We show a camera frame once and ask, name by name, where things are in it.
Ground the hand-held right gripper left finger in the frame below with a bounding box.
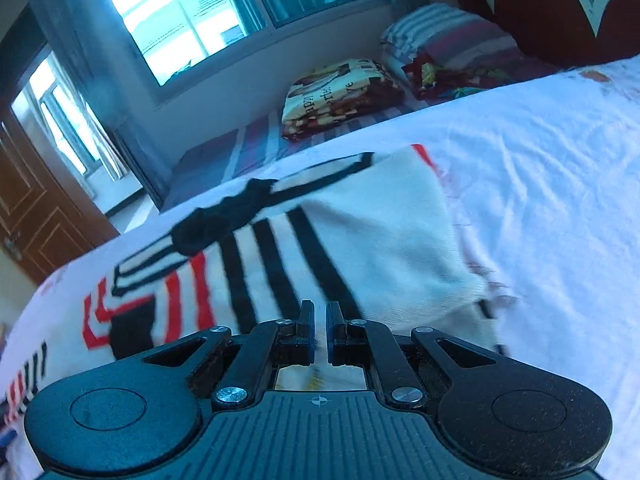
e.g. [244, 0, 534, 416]
[142, 300, 316, 408]

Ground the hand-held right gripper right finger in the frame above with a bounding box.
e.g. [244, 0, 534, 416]
[326, 301, 502, 407]

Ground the striped knit sweater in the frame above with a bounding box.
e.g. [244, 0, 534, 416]
[4, 144, 512, 428]

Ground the purple striped bed sheet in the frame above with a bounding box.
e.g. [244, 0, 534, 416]
[160, 102, 418, 211]

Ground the folded printed blanket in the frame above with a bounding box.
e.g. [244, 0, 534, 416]
[281, 58, 407, 141]

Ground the pale bed cover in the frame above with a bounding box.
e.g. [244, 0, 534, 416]
[0, 55, 640, 480]

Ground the colourful printed cloth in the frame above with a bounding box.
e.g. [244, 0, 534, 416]
[406, 57, 512, 102]

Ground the brown wooden door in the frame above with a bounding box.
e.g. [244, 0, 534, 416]
[0, 120, 121, 286]

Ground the balcony window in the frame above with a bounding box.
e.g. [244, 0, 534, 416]
[10, 54, 128, 198]

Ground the striped pillow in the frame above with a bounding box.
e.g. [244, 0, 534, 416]
[379, 2, 526, 70]

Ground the large window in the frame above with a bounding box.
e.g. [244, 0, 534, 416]
[85, 0, 396, 88]

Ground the red heart-shaped headboard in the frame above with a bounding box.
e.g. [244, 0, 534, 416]
[455, 0, 640, 69]

